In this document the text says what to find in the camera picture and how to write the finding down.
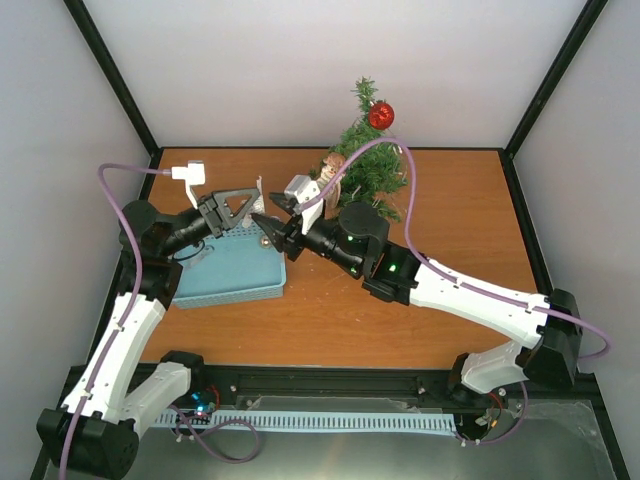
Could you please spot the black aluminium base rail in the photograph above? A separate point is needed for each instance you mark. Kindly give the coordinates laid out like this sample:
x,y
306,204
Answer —
x,y
425,389

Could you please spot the silver scroll ornament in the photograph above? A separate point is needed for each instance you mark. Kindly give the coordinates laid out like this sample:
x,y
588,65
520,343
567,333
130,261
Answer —
x,y
193,259

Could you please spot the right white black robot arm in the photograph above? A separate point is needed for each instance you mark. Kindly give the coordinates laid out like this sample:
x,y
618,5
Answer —
x,y
543,344

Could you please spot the clear angel ornament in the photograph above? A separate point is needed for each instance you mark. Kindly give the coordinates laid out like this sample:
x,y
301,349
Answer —
x,y
258,206

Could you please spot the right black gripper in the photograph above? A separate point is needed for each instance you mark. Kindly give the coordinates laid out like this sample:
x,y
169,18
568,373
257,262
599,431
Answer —
x,y
278,233

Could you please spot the snowman ornament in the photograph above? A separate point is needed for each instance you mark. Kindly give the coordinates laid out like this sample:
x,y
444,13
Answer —
x,y
330,167

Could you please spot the light blue cable duct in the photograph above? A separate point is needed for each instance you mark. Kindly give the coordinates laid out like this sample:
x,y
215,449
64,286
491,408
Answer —
x,y
334,422

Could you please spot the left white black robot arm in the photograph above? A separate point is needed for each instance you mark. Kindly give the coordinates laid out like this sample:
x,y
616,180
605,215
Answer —
x,y
98,426

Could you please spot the red ball ornament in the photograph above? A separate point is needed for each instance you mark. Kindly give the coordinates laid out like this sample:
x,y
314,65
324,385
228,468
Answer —
x,y
381,115

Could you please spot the blue plastic basket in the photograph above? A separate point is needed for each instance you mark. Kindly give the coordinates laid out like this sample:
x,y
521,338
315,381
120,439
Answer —
x,y
238,270

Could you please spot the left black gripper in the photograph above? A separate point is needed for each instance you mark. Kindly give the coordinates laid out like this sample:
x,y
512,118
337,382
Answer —
x,y
217,213

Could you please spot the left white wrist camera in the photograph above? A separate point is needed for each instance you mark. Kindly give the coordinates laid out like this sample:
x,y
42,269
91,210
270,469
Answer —
x,y
192,174

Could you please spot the small green christmas tree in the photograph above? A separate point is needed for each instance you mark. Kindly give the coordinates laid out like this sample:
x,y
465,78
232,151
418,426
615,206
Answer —
x,y
356,136

